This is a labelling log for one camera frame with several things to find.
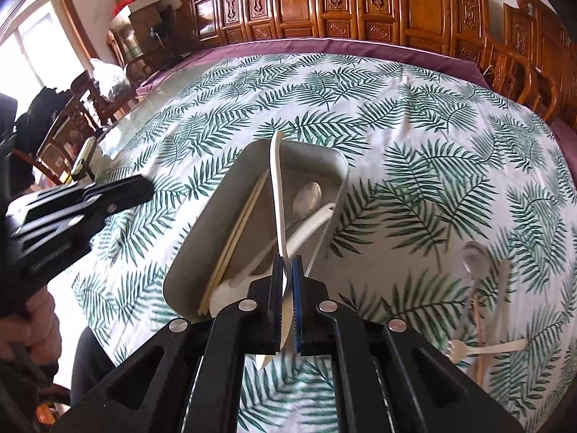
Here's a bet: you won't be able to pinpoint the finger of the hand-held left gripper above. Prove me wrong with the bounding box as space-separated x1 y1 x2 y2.
74 175 155 217

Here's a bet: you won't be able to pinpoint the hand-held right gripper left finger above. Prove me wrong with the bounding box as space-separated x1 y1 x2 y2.
54 255 287 433

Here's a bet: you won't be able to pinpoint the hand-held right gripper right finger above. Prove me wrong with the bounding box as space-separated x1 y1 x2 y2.
291 256 526 433

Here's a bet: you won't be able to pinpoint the wooden chopstick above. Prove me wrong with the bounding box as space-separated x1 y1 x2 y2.
471 289 488 389
198 170 269 316
205 180 271 319

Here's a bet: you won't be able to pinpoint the white plastic spoon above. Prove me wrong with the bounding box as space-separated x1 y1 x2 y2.
210 203 336 319

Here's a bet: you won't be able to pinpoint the grey metal rectangular tin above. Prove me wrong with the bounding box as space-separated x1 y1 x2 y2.
163 139 349 323

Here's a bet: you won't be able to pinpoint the cream disposable knife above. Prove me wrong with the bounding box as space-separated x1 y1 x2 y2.
256 131 289 371

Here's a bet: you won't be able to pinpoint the clear plastic spoon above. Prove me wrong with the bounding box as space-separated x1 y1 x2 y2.
460 241 492 303

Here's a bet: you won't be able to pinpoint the cream disposable fork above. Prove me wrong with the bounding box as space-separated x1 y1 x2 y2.
446 337 528 364

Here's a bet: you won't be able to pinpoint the person's left hand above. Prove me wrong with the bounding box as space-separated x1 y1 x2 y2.
0 286 61 371

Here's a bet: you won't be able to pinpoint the small beige black box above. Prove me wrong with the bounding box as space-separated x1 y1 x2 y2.
70 136 99 181

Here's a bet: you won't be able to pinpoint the dark wooden chair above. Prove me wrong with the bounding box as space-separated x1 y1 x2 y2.
36 70 136 185

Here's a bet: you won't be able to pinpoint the dark clothing pile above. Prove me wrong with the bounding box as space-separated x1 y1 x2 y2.
16 86 75 181

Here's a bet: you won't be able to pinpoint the white plastic bag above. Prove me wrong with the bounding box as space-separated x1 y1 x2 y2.
89 58 129 102

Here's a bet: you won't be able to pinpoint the person's dark pants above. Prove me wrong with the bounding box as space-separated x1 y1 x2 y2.
70 331 136 411

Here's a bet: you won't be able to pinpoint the tall-backed wooden chair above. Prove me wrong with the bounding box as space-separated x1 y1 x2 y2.
106 27 140 70

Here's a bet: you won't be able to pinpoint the black standing fan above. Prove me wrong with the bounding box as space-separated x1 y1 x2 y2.
151 25 174 61

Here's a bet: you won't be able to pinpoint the white open box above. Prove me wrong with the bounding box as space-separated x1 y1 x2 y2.
110 0 162 23

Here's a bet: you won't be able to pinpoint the leaf-print tablecloth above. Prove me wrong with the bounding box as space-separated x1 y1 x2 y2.
72 52 577 433

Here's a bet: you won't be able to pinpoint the purple sofa cushion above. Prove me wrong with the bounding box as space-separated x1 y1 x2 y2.
135 36 492 100

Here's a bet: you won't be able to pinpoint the carved wooden sofa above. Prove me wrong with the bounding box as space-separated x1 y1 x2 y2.
173 0 560 122

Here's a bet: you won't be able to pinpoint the purple armchair cushion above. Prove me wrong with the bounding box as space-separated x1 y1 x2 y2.
549 117 577 181

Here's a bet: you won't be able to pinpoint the carved wooden armchair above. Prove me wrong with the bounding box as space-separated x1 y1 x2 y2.
502 0 577 131

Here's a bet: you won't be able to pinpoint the wooden window frame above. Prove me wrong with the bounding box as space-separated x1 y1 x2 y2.
49 0 100 61

